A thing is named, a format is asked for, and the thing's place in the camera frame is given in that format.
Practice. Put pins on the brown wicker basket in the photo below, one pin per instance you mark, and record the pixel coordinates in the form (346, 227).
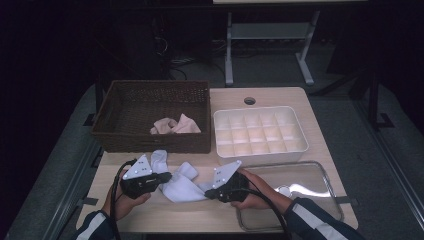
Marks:
(133, 110)

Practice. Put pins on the pale pink sock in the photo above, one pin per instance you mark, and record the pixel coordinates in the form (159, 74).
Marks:
(188, 125)

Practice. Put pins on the white divided organizer box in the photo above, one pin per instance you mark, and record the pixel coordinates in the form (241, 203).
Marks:
(260, 130)

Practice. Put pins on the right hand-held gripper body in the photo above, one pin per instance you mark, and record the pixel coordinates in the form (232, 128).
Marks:
(228, 186)

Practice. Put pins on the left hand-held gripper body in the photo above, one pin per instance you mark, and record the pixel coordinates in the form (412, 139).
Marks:
(136, 186)

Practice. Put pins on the person's right hand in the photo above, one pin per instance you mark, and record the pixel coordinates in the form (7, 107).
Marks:
(263, 196)

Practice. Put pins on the black metal stand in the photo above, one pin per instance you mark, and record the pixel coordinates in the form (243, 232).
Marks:
(374, 100)

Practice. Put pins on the white metal table frame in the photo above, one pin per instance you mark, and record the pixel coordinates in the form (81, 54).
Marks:
(266, 30)

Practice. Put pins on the person's left hand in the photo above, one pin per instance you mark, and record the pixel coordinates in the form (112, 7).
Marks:
(115, 206)

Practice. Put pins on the clear plastic lid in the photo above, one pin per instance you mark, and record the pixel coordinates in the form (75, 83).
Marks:
(306, 180)

